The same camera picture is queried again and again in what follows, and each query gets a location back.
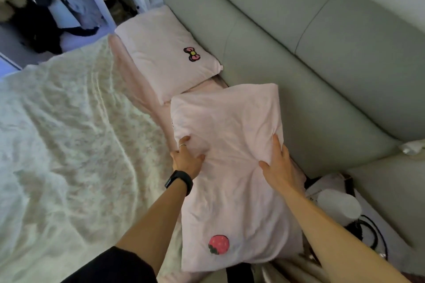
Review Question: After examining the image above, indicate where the white crumpled tissue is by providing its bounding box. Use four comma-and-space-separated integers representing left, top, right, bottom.
399, 140, 425, 156

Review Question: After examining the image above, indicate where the white floral duvet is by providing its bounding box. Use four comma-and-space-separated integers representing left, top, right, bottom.
0, 35, 184, 283

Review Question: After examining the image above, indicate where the person's left forearm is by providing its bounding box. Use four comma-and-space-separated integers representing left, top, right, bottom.
115, 178, 188, 275

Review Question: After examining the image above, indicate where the person's right forearm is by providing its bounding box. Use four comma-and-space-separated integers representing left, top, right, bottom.
282, 188, 411, 283

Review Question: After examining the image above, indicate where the pile of dark clothes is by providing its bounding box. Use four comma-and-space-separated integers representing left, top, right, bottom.
0, 0, 100, 55

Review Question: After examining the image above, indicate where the grey hanging garment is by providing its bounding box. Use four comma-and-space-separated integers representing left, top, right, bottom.
63, 0, 104, 30

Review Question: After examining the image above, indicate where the white bedside table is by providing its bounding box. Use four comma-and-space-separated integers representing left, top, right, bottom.
305, 173, 417, 275

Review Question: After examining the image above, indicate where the grey-green padded side panel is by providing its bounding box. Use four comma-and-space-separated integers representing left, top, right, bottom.
347, 153, 425, 248

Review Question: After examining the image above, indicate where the pink pillow with strawberry print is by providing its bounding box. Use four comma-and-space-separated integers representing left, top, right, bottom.
170, 83, 305, 273

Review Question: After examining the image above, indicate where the white cylindrical appliance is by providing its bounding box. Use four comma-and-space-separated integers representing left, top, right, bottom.
316, 189, 363, 227

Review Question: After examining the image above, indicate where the black sleeve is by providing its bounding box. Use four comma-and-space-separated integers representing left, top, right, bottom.
61, 246, 158, 283

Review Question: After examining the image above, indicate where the person's left hand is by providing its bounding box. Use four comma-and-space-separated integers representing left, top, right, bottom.
170, 136, 206, 179

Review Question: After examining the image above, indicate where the grey-green padded headboard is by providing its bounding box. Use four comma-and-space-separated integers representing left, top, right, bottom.
157, 0, 425, 179

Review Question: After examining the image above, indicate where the black wrist band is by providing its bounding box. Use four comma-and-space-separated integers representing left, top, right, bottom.
165, 170, 194, 197

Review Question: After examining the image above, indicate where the pink pillow with bow print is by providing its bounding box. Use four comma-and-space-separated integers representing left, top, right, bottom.
114, 5, 224, 105

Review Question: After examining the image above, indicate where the black cable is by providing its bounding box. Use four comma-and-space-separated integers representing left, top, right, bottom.
345, 214, 389, 261

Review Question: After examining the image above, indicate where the person's right hand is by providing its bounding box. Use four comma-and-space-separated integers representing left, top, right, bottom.
259, 134, 305, 196

